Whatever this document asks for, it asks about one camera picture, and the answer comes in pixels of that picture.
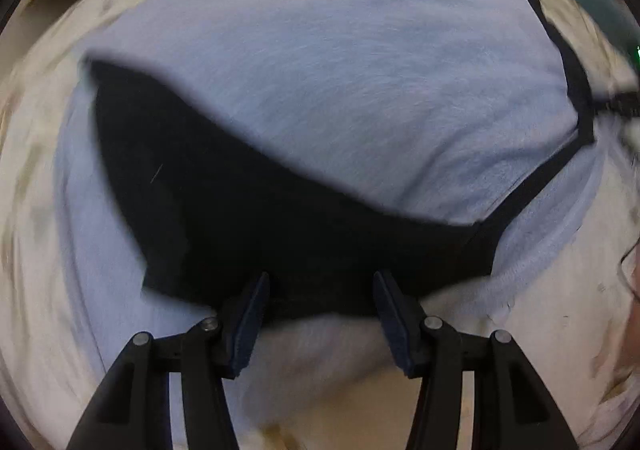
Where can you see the light blue shirt black sleeves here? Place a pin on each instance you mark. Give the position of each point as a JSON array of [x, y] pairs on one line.
[[325, 80]]

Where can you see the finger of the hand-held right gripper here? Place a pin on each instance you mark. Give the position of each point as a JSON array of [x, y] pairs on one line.
[[622, 106]]

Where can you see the yellow bear print duvet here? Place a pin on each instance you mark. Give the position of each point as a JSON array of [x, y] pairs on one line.
[[550, 330]]

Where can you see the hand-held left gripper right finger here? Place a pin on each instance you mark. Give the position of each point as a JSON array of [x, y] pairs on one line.
[[392, 320]]

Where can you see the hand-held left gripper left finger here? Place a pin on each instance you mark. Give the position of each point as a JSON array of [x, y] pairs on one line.
[[250, 320]]

